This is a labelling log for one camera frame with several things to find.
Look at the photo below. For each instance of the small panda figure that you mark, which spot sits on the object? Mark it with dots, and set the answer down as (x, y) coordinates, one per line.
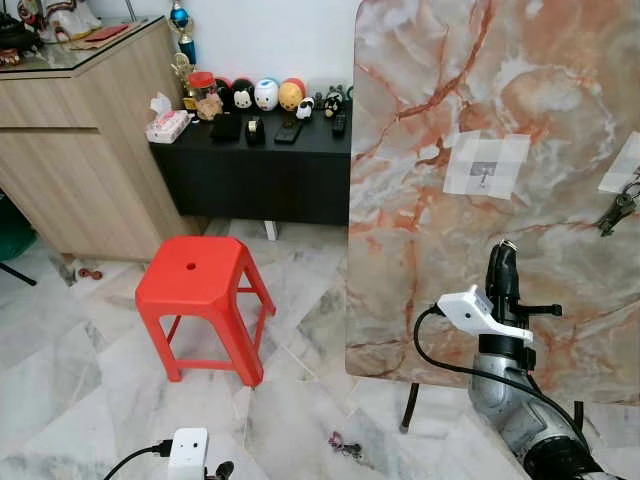
(306, 108)

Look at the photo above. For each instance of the small red floor item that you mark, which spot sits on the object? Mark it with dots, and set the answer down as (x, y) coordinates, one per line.
(88, 272)

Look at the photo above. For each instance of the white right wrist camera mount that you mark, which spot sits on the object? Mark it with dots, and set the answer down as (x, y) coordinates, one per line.
(470, 310)

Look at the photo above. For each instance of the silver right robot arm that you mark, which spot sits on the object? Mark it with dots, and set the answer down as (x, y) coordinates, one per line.
(510, 395)

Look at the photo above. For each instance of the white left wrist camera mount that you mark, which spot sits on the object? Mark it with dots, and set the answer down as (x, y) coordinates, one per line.
(188, 448)

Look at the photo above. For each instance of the small gold trophy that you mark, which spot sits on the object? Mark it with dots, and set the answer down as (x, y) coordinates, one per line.
(181, 80)

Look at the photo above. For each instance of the black mouse round figure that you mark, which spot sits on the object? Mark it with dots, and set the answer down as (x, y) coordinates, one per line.
(243, 97)

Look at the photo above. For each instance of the black metal table leg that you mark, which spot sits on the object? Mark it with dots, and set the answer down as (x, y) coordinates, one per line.
(578, 420)
(409, 408)

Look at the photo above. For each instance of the marble pattern table top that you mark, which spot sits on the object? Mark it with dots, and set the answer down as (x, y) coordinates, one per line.
(450, 260)

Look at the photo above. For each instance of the red lidded jar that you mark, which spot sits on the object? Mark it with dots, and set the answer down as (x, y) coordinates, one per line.
(205, 98)

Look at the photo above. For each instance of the pink tissue pack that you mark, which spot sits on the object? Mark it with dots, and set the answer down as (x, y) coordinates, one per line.
(168, 125)

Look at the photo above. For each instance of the yellow and red round figure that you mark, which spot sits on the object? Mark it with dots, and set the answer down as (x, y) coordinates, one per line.
(291, 95)

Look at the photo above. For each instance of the black remote control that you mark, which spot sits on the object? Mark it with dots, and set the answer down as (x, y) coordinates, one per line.
(339, 124)

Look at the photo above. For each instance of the red flat book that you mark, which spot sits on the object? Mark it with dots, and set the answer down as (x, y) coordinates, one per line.
(105, 34)

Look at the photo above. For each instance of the light wooden cabinet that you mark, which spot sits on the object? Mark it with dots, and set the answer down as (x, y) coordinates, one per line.
(80, 160)

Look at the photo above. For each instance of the black and white figurine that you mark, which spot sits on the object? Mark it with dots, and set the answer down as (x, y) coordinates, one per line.
(333, 102)

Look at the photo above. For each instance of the black and red round figure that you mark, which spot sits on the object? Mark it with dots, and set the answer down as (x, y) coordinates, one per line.
(223, 95)

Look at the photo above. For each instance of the blue trophy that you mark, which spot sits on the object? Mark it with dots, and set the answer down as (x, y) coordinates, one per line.
(183, 25)

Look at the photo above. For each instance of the dark teapot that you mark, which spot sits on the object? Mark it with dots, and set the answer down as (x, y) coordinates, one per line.
(20, 42)

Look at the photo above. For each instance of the black low cabinet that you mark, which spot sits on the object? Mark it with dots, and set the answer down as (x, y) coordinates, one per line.
(255, 170)

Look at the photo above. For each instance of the white and blue round figure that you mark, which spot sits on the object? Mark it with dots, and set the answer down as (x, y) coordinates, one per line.
(267, 95)

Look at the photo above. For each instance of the red plastic stool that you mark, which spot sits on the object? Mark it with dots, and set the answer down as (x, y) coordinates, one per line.
(195, 275)

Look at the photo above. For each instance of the dark purple key bunch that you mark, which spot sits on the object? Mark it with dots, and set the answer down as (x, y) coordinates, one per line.
(345, 442)

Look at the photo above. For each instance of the black key bunch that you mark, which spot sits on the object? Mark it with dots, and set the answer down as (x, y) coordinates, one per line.
(618, 212)

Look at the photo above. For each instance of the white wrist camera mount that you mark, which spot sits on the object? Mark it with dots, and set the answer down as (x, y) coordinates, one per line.
(470, 310)
(188, 448)

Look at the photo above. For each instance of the green chair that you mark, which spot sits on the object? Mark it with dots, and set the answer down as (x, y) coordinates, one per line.
(14, 232)

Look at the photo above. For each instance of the white ceramic figurine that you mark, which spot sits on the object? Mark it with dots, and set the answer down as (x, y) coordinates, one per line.
(70, 18)

